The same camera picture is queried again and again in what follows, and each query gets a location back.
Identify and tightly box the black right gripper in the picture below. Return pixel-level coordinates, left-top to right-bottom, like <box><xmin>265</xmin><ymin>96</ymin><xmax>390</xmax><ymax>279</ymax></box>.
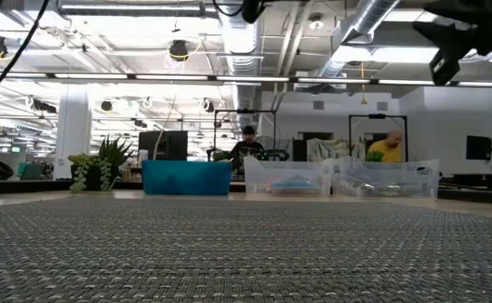
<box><xmin>412</xmin><ymin>0</ymin><xmax>492</xmax><ymax>88</ymax></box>

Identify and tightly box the purple gold granola bar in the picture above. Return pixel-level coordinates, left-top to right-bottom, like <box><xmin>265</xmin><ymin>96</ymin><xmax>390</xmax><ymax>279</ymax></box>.
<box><xmin>370</xmin><ymin>182</ymin><xmax>404</xmax><ymax>198</ymax></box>

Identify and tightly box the light blue granola bar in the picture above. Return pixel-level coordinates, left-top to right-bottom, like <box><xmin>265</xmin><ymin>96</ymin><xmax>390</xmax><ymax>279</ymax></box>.
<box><xmin>270</xmin><ymin>173</ymin><xmax>324</xmax><ymax>195</ymax></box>

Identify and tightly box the black monitor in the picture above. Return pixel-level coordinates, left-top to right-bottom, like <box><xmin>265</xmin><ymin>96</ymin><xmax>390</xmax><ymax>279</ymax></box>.
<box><xmin>465</xmin><ymin>135</ymin><xmax>492</xmax><ymax>162</ymax></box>

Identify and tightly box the long linear ceiling light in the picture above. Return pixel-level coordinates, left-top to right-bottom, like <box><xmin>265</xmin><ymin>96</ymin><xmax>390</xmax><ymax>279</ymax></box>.
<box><xmin>0</xmin><ymin>71</ymin><xmax>492</xmax><ymax>89</ymax></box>

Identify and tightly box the person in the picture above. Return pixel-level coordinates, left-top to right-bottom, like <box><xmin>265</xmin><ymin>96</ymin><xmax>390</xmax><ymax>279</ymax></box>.
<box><xmin>366</xmin><ymin>129</ymin><xmax>404</xmax><ymax>163</ymax></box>
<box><xmin>228</xmin><ymin>125</ymin><xmax>269</xmax><ymax>172</ymax></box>

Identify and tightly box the clear plastic bin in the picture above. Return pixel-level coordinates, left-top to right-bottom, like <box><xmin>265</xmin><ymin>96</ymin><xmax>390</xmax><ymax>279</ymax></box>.
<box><xmin>243</xmin><ymin>156</ymin><xmax>334</xmax><ymax>198</ymax></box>
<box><xmin>331</xmin><ymin>157</ymin><xmax>441</xmax><ymax>199</ymax></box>

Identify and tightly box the grey covered equipment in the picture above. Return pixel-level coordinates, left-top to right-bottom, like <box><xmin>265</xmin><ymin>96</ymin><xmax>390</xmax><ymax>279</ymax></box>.
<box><xmin>307</xmin><ymin>137</ymin><xmax>366</xmax><ymax>163</ymax></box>

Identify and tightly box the black cabinet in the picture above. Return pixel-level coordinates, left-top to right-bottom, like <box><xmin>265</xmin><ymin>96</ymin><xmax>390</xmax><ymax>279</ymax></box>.
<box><xmin>138</xmin><ymin>130</ymin><xmax>189</xmax><ymax>162</ymax></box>

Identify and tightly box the blue plastic bin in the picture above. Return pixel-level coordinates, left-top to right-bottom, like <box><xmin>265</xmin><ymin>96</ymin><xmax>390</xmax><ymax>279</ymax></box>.
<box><xmin>142</xmin><ymin>159</ymin><xmax>233</xmax><ymax>197</ymax></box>

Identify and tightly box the potted succulent plant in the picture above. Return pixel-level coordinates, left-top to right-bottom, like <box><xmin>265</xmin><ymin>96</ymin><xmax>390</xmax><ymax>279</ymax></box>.
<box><xmin>67</xmin><ymin>135</ymin><xmax>134</xmax><ymax>195</ymax></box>

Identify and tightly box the white round column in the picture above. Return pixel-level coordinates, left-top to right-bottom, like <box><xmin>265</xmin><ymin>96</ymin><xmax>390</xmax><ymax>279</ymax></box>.
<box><xmin>53</xmin><ymin>86</ymin><xmax>92</xmax><ymax>181</ymax></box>

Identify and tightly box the grey woven mat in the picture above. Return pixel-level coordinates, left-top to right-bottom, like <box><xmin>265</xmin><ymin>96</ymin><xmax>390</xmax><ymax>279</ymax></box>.
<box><xmin>0</xmin><ymin>196</ymin><xmax>492</xmax><ymax>303</ymax></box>

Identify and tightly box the silver ventilation duct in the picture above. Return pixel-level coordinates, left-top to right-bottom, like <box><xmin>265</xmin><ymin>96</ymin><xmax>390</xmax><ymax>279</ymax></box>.
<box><xmin>219</xmin><ymin>0</ymin><xmax>265</xmax><ymax>124</ymax></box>
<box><xmin>313</xmin><ymin>0</ymin><xmax>401</xmax><ymax>82</ymax></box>

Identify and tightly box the black station frame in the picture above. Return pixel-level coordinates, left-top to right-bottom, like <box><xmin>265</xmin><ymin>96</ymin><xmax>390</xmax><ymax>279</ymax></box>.
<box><xmin>348</xmin><ymin>113</ymin><xmax>409</xmax><ymax>163</ymax></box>
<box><xmin>213</xmin><ymin>109</ymin><xmax>277</xmax><ymax>162</ymax></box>

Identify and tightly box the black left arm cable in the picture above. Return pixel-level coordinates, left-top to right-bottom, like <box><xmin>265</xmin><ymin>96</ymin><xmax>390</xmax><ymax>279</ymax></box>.
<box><xmin>0</xmin><ymin>0</ymin><xmax>51</xmax><ymax>101</ymax></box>

